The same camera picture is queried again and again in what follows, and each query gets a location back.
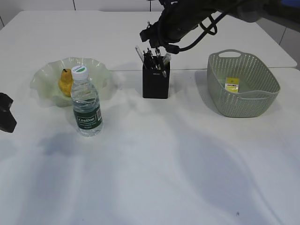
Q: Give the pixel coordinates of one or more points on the yellow utility knife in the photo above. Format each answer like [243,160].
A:
[167,58]

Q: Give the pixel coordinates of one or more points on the clear water bottle green label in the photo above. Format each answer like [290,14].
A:
[85,102]

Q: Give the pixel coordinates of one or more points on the green wavy glass plate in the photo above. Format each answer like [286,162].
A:
[45,81]

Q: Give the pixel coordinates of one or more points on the black square pen holder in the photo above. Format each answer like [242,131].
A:
[154,85]

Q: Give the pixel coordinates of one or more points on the black gel pen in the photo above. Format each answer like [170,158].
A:
[147,61]
[151,59]
[159,58]

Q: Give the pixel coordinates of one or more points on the yellow pear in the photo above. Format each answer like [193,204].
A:
[65,82]

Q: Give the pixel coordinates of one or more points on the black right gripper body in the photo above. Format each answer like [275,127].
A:
[179,17]

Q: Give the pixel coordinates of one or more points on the yellow waste paper packaging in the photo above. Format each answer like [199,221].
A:
[232,84]

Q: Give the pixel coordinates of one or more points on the clear plastic ruler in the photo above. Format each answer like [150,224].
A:
[140,54]

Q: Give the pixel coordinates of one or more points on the green woven plastic basket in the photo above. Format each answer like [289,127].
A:
[258,87]

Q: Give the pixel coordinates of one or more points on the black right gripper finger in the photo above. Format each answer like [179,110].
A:
[150,34]
[156,43]

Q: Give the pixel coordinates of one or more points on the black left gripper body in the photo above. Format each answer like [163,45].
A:
[7,121]

